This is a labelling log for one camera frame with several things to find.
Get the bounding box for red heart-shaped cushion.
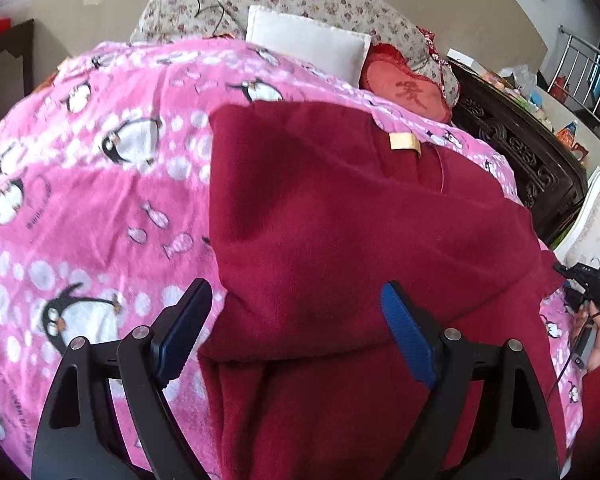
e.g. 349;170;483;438
360;44;453;124

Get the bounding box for dark red knit sweater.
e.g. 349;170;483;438
197;100;586;480

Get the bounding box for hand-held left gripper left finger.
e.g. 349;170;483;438
30;278;214;480

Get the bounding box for white upholstered chair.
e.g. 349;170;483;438
552;162;600;286

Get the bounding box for clear plastic bag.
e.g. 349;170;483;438
500;64;536;92

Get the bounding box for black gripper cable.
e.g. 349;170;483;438
548;345;583;403

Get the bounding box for white box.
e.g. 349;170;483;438
447;49;488;74

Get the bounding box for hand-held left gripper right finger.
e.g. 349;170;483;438
381;280;561;480

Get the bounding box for thin black cable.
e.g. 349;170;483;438
195;0;227;37

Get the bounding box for pink penguin print blanket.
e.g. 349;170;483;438
0;40;586;480

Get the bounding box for orange snack packet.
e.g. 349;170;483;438
554;121;581;147

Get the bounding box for white pillow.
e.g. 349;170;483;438
246;5;373;86

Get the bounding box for dark wooden side table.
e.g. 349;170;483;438
0;19;36;128

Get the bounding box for metal stair railing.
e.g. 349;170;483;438
540;25;600;157

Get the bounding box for dark carved wooden cabinet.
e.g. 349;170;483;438
447;57;589;242

